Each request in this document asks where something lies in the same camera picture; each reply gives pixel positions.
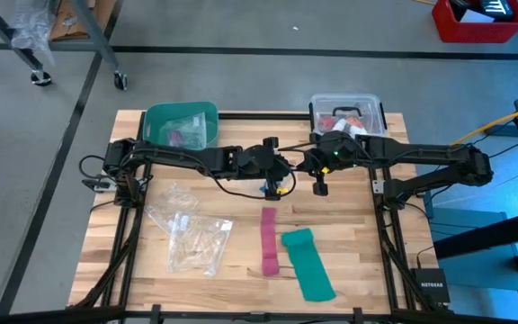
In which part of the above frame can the grey metal wheeled cart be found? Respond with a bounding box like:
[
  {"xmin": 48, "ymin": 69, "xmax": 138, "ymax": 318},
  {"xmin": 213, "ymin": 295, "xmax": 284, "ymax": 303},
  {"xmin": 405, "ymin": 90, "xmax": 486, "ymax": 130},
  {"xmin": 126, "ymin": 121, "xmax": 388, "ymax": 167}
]
[{"xmin": 0, "ymin": 0, "xmax": 129, "ymax": 91}]

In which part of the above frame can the green bandage strip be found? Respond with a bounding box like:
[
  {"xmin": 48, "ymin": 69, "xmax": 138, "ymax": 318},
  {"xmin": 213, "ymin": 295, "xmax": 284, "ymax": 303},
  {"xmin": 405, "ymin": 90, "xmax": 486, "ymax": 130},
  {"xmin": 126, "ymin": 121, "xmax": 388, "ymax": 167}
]
[{"xmin": 280, "ymin": 227, "xmax": 338, "ymax": 303}]

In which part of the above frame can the black device in crate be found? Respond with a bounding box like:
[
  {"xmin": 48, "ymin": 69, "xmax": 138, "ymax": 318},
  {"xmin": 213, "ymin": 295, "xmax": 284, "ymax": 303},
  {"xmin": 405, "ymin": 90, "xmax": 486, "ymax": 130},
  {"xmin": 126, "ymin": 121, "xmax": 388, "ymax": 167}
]
[{"xmin": 448, "ymin": 0, "xmax": 517, "ymax": 23}]

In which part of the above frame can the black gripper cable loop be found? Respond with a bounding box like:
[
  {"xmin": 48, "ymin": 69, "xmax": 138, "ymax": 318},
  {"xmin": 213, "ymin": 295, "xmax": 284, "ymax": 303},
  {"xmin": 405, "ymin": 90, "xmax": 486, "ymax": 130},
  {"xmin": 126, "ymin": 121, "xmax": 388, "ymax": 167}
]
[{"xmin": 182, "ymin": 152, "xmax": 297, "ymax": 202}]

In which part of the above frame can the yellow cable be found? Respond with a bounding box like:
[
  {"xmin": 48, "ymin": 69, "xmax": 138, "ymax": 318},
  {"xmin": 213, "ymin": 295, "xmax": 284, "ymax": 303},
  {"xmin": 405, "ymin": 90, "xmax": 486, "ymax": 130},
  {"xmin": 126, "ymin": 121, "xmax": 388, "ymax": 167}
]
[{"xmin": 451, "ymin": 101, "xmax": 518, "ymax": 147}]

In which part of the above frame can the brown cardboard box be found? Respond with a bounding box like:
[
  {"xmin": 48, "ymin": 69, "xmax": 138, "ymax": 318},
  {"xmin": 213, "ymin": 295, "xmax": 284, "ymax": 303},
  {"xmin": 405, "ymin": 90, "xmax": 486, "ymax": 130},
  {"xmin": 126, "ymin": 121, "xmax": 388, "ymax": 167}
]
[{"xmin": 49, "ymin": 0, "xmax": 119, "ymax": 42}]

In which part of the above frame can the black Netgear network switch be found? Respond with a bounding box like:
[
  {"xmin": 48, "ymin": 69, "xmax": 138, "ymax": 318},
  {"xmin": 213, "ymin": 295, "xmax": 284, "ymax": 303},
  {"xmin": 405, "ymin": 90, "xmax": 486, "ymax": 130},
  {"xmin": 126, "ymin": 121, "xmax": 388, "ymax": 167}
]
[{"xmin": 410, "ymin": 266, "xmax": 452, "ymax": 307}]

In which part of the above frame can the red plastic crate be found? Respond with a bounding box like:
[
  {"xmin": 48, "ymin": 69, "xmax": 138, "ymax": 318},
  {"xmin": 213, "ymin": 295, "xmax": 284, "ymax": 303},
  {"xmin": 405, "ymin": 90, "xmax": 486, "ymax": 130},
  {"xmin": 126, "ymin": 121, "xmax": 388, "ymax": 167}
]
[{"xmin": 431, "ymin": 0, "xmax": 518, "ymax": 45}]

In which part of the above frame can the clear plastic zip bag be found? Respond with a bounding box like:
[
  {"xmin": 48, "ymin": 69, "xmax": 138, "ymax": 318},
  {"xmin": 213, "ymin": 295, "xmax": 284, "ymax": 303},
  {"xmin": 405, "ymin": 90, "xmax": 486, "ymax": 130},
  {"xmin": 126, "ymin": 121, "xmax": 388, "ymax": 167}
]
[
  {"xmin": 165, "ymin": 211, "xmax": 235, "ymax": 277},
  {"xmin": 159, "ymin": 112, "xmax": 209, "ymax": 151}
]

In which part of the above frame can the teal plastic bin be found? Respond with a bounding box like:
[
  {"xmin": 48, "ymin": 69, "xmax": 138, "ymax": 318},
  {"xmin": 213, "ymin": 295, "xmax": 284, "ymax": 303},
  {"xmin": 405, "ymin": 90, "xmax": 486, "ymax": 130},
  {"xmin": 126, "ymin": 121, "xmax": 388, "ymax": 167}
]
[{"xmin": 142, "ymin": 101, "xmax": 221, "ymax": 151}]

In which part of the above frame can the clear lidded plastic container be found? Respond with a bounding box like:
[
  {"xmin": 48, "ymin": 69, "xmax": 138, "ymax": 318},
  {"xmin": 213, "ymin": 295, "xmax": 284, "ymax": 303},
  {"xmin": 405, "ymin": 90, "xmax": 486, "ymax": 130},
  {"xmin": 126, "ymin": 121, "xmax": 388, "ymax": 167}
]
[{"xmin": 308, "ymin": 93, "xmax": 389, "ymax": 139}]

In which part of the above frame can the black base cable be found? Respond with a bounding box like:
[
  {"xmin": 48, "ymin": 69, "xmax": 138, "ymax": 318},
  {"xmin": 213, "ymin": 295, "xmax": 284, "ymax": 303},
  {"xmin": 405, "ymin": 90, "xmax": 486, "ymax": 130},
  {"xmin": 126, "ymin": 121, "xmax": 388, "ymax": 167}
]
[{"xmin": 77, "ymin": 155, "xmax": 107, "ymax": 181}]

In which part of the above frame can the black aluminium table frame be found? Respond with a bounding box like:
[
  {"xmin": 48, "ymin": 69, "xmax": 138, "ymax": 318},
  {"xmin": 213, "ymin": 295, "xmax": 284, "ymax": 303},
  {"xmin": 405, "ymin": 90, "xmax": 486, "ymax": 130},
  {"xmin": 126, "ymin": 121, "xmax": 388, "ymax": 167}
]
[{"xmin": 67, "ymin": 110, "xmax": 426, "ymax": 324}]

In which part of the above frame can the white power adapter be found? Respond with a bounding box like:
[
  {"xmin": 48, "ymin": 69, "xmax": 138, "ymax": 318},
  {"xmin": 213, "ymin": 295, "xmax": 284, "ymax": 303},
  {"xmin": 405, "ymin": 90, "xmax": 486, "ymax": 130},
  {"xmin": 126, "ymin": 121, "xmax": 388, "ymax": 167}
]
[{"xmin": 81, "ymin": 177, "xmax": 117, "ymax": 194}]

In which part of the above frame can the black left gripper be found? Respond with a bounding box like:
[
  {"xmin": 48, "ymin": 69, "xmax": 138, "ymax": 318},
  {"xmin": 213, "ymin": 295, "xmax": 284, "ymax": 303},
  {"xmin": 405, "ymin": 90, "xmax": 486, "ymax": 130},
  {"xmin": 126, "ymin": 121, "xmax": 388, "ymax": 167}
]
[{"xmin": 239, "ymin": 136, "xmax": 296, "ymax": 203}]

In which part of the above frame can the clear plastic wrap bundle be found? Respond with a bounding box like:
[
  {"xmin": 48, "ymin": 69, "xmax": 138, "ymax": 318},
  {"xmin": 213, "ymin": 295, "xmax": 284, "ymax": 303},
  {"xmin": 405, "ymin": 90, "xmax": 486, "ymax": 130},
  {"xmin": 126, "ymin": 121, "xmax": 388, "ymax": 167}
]
[{"xmin": 9, "ymin": 0, "xmax": 57, "ymax": 53}]

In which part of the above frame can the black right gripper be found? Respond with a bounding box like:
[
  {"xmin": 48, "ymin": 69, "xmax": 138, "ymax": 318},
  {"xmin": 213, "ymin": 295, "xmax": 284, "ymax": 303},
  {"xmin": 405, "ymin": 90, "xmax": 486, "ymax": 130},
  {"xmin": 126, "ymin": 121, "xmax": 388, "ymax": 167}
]
[{"xmin": 305, "ymin": 130, "xmax": 364, "ymax": 198}]

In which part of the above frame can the crumpled clear plastic bag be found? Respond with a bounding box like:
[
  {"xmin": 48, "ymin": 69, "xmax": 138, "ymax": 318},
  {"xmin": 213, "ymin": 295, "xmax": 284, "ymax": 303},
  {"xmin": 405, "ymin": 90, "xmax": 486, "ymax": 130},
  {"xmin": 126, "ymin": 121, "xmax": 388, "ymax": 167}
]
[{"xmin": 144, "ymin": 181, "xmax": 201, "ymax": 235}]

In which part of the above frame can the pink bandage roll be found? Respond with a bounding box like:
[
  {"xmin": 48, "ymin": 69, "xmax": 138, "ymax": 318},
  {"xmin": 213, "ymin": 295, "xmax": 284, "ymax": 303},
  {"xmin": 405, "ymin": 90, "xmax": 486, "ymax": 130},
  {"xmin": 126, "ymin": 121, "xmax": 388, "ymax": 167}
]
[{"xmin": 259, "ymin": 206, "xmax": 282, "ymax": 277}]

